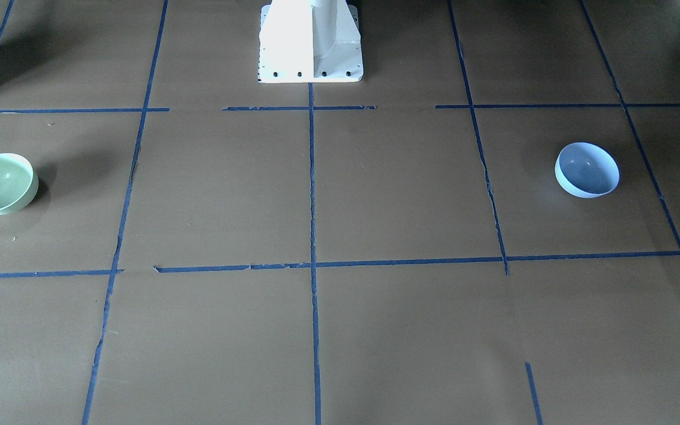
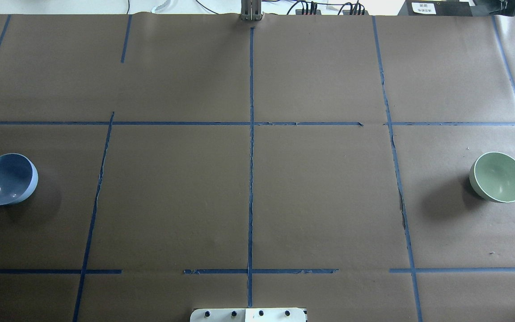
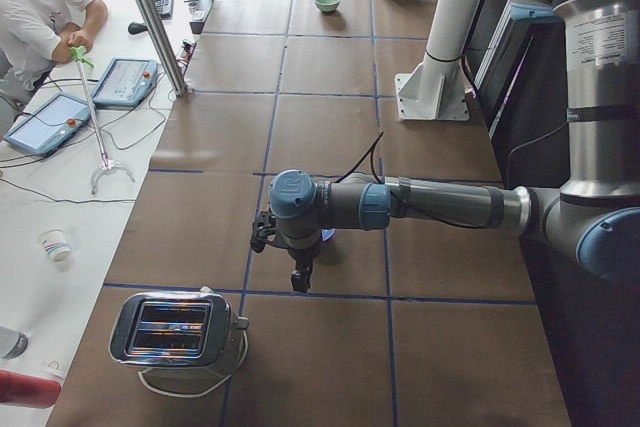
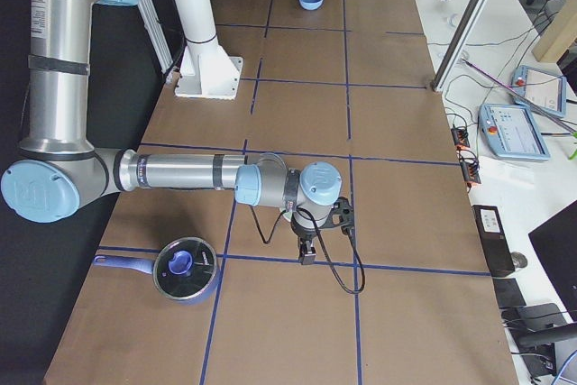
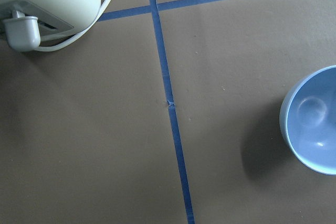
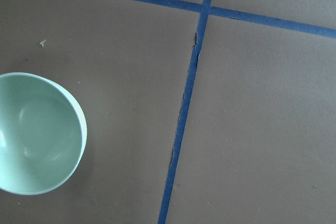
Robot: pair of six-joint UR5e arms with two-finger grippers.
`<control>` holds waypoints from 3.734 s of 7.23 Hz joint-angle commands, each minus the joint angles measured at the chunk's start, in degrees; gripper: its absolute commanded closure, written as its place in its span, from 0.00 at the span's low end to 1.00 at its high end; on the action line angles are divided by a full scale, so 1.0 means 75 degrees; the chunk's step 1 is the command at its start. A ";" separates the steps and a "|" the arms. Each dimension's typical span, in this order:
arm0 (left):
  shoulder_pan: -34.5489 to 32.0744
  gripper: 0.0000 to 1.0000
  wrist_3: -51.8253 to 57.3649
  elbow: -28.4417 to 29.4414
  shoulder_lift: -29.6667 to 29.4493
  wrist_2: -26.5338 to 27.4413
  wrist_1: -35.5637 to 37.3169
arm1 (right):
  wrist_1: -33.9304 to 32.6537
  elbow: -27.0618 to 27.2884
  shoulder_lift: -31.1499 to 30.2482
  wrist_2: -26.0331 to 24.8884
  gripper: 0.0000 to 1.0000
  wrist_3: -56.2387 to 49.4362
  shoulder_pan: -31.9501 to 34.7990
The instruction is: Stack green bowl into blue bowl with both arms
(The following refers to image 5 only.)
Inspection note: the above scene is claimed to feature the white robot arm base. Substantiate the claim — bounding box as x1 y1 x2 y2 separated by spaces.
1 0 101 52

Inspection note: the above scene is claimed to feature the white cable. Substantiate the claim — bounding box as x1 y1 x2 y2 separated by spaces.
33 0 124 52

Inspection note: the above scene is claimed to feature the blue bowl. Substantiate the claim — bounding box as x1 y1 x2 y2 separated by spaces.
279 66 335 175

